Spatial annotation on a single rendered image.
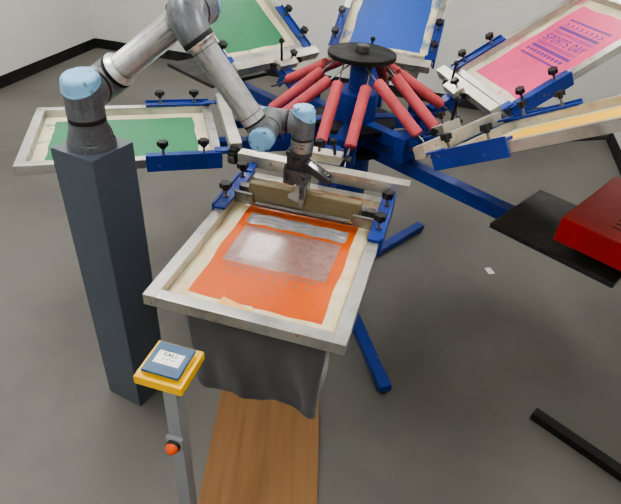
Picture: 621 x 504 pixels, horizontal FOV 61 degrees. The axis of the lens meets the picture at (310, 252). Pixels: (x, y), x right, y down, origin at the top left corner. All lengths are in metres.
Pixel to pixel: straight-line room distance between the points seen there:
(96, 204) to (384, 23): 2.13
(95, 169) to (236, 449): 1.25
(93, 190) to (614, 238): 1.65
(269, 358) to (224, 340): 0.15
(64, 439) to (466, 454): 1.69
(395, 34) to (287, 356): 2.21
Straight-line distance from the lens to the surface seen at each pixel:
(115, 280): 2.03
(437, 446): 2.48
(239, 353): 1.68
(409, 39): 3.30
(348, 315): 1.46
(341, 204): 1.82
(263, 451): 2.33
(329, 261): 1.70
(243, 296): 1.55
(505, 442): 2.60
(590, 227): 1.91
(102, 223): 1.89
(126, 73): 1.85
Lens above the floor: 1.99
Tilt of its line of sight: 36 degrees down
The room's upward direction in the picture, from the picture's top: 5 degrees clockwise
